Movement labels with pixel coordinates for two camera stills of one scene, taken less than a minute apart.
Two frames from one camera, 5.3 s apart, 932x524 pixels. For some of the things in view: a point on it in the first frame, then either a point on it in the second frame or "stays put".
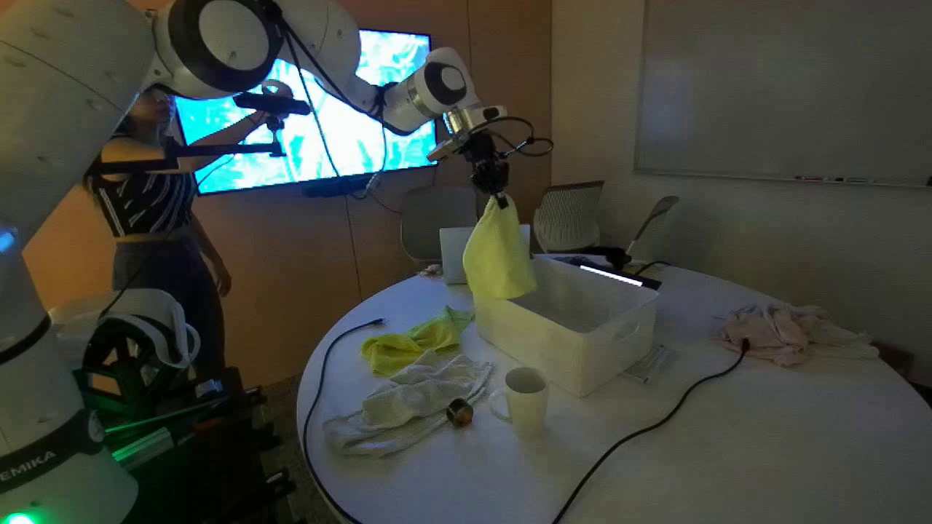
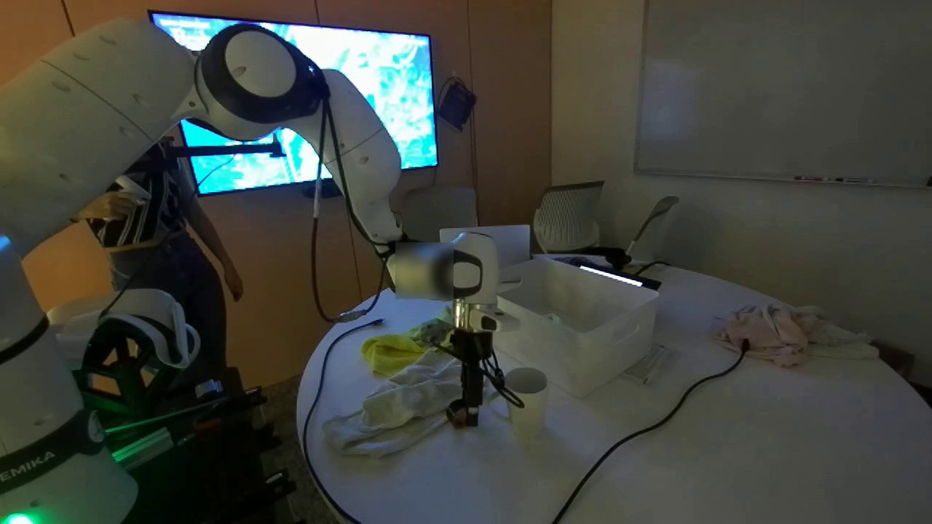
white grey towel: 407,406 stays put
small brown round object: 461,412 stays put
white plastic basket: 578,326 stays put
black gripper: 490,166 -> 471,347
